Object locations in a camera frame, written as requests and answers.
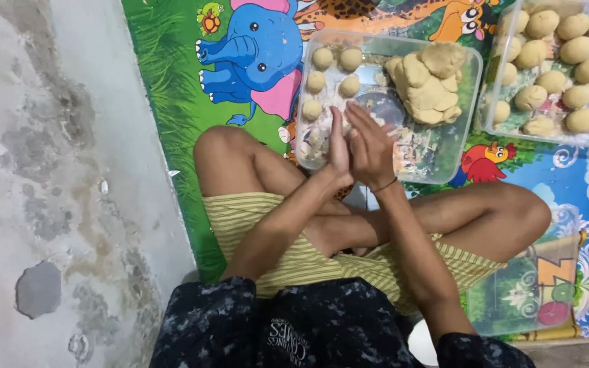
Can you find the white round object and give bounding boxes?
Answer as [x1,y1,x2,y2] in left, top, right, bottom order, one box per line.
[407,319,440,368]

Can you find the large beige dough lump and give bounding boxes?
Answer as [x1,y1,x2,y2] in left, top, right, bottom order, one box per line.
[385,41,467,126]

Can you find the dark patterned shirt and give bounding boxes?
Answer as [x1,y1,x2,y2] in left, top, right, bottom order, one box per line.
[149,276,537,368]

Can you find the person's left hand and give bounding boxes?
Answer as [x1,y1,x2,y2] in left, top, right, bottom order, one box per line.
[324,105,356,189]

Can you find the clear plastic container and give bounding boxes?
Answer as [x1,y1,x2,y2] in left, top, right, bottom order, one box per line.
[294,29,483,185]

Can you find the clear plastic storage box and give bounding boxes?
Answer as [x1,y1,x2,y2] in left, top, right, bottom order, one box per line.
[475,0,589,152]

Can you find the thin black bracelet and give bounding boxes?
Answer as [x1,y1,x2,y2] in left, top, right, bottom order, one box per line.
[370,177,398,194]

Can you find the yellow striped shorts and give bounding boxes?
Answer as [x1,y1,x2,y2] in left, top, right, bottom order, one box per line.
[201,191,507,316]

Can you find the colourful animal play mat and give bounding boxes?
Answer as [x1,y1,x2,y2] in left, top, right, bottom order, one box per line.
[121,0,589,343]

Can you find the clear plastic lid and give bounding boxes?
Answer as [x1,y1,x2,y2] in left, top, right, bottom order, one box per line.
[465,203,582,337]

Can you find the person's right hand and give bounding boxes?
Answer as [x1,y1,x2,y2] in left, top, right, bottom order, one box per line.
[344,101,401,192]

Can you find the person's leg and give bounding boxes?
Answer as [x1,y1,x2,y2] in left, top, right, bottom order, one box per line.
[305,181,553,264]
[193,125,377,256]

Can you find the person's left leg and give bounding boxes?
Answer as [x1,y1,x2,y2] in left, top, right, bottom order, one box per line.
[193,125,377,256]

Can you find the person's right leg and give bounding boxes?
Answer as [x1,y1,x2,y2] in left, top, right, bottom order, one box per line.
[305,181,553,264]

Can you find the small beige dough ball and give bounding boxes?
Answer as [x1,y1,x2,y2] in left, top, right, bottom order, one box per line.
[306,71,327,94]
[339,47,364,72]
[312,46,334,71]
[302,99,324,121]
[339,75,362,98]

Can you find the batch of rolled dough balls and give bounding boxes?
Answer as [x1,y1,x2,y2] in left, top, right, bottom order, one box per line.
[491,1,589,137]

